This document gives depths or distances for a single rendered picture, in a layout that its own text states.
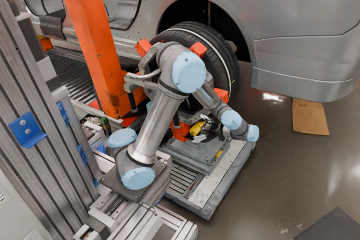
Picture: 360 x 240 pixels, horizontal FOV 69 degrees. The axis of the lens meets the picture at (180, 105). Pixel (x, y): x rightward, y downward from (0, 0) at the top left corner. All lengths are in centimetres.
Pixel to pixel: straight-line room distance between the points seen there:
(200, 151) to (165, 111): 126
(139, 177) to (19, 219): 40
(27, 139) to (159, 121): 43
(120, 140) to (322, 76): 115
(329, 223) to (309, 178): 66
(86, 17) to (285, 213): 182
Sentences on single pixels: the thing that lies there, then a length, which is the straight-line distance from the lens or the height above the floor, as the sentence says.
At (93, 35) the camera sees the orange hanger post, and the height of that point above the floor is 119.
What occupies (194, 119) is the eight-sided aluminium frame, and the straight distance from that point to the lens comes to 172.
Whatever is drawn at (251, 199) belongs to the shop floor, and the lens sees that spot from 211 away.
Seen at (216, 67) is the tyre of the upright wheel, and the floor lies 101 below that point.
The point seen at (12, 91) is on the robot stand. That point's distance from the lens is 92.
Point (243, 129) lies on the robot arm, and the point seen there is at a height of 98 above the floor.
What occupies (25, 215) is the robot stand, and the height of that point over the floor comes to 99.
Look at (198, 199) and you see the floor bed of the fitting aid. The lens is 200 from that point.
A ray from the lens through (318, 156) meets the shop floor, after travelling 249.
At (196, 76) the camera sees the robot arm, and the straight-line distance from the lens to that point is 82.
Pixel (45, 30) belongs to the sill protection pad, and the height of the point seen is 85.
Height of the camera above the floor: 173
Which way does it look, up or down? 35 degrees down
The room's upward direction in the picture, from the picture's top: 8 degrees counter-clockwise
